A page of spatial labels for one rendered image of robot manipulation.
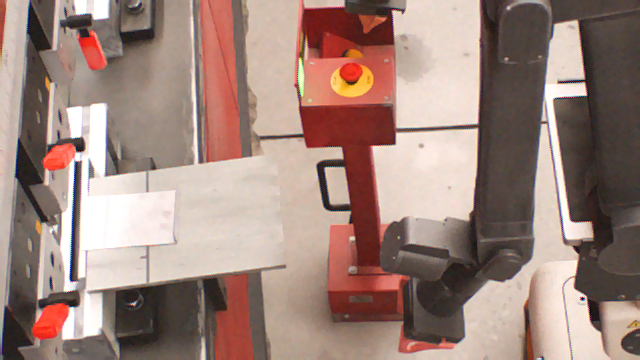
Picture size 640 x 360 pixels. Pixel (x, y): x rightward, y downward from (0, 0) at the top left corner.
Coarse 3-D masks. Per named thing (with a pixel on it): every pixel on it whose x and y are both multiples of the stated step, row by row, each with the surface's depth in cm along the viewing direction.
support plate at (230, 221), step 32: (256, 160) 153; (96, 192) 153; (128, 192) 152; (192, 192) 151; (224, 192) 151; (256, 192) 150; (192, 224) 148; (224, 224) 148; (256, 224) 147; (96, 256) 147; (128, 256) 146; (160, 256) 146; (192, 256) 145; (224, 256) 145; (256, 256) 144; (96, 288) 144; (128, 288) 144
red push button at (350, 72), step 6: (342, 66) 186; (348, 66) 186; (354, 66) 186; (360, 66) 186; (342, 72) 186; (348, 72) 185; (354, 72) 185; (360, 72) 185; (342, 78) 185; (348, 78) 185; (354, 78) 185; (348, 84) 187; (354, 84) 187
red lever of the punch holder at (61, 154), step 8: (48, 144) 125; (56, 144) 124; (64, 144) 124; (72, 144) 123; (80, 144) 124; (56, 152) 118; (64, 152) 119; (72, 152) 121; (48, 160) 117; (56, 160) 117; (64, 160) 117; (48, 168) 117; (56, 168) 117; (64, 168) 117
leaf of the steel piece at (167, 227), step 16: (144, 192) 152; (160, 192) 151; (176, 192) 149; (112, 208) 151; (128, 208) 150; (144, 208) 150; (160, 208) 150; (176, 208) 148; (112, 224) 149; (128, 224) 149; (144, 224) 149; (160, 224) 148; (176, 224) 147; (112, 240) 148; (128, 240) 147; (144, 240) 147; (160, 240) 147; (176, 240) 146
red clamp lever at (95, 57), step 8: (72, 16) 138; (80, 16) 137; (88, 16) 137; (64, 24) 138; (72, 24) 137; (80, 24) 137; (88, 24) 137; (80, 32) 139; (88, 32) 139; (80, 40) 140; (88, 40) 140; (96, 40) 141; (88, 48) 141; (96, 48) 141; (88, 56) 142; (96, 56) 142; (104, 56) 144; (88, 64) 144; (96, 64) 144; (104, 64) 144
